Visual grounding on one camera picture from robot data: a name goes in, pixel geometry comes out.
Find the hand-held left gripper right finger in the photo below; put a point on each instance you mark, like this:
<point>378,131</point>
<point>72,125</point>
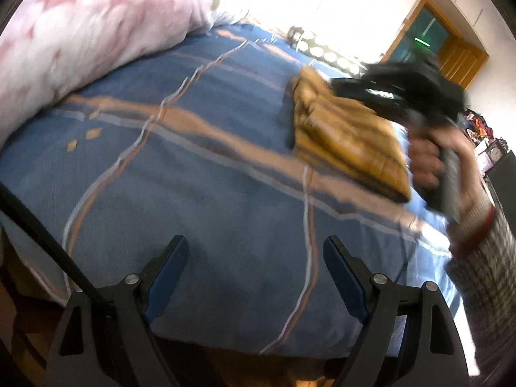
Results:
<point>340,264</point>

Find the person's right forearm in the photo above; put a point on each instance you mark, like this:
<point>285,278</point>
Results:
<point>492,274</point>

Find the small table clock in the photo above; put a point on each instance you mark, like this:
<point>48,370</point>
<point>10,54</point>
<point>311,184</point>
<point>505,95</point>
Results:
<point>496,151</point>

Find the person's right hand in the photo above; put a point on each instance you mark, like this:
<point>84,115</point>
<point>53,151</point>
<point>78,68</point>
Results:
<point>425,165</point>

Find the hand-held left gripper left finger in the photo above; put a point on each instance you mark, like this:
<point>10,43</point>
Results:
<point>171,264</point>

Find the yellow striped sweater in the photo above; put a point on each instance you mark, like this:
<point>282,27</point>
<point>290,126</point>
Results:
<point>346,137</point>

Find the grey sheep print bolster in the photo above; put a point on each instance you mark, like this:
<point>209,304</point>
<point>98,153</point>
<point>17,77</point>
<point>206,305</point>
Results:
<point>326,52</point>

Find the black monitor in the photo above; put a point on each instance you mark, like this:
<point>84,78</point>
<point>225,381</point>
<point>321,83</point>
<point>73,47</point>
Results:
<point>504,185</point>

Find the teal glass door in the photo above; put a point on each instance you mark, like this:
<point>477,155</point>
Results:
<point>419,32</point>

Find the pile of colourful clutter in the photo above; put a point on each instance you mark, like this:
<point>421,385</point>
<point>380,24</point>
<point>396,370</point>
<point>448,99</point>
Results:
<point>479,125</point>

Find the wooden door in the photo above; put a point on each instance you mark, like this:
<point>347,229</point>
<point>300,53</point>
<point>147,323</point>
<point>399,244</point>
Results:
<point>463,62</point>

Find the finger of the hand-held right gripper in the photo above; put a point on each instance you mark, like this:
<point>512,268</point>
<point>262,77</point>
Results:
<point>354,88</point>

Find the pink floral duvet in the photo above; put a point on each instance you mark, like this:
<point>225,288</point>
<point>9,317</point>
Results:
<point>88,36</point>

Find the blue patterned bed sheet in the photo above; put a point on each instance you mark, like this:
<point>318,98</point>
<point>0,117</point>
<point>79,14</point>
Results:
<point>181,193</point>

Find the white glossy wardrobe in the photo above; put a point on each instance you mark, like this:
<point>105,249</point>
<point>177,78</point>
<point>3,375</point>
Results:
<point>342,4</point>

